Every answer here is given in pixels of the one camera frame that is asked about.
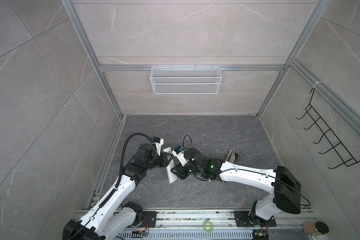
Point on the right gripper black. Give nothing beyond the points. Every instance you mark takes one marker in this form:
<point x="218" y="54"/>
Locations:
<point x="180" y="174"/>

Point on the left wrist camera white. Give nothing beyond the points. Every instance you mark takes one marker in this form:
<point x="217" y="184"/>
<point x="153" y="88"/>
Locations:
<point x="158" y="142"/>

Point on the white remote control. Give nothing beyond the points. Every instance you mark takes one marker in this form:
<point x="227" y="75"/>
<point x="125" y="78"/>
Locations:
<point x="170" y="165"/>

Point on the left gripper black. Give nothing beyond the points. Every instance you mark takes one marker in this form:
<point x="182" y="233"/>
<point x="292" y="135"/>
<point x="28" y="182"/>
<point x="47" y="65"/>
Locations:
<point x="164" y="158"/>

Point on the black wire hook rack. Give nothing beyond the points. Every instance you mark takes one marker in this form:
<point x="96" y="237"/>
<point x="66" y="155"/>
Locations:
<point x="327" y="133"/>

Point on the white wire mesh basket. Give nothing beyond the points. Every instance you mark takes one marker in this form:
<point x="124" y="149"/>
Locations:
<point x="185" y="80"/>

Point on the amber jar black lid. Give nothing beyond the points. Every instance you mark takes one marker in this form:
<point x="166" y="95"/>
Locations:
<point x="315" y="228"/>

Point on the green tape roll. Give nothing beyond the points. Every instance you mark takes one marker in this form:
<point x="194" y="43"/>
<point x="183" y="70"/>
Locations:
<point x="208" y="226"/>

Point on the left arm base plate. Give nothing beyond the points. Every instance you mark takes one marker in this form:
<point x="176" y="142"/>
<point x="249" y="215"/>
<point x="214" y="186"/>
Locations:
<point x="145" y="218"/>

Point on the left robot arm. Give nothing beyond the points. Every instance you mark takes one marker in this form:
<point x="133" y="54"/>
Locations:
<point x="102" y="222"/>

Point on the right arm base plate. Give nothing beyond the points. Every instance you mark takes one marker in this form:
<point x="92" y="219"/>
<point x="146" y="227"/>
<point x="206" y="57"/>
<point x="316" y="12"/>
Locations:
<point x="246" y="219"/>

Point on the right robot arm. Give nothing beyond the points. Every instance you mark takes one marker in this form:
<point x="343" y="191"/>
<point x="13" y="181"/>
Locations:
<point x="284" y="190"/>

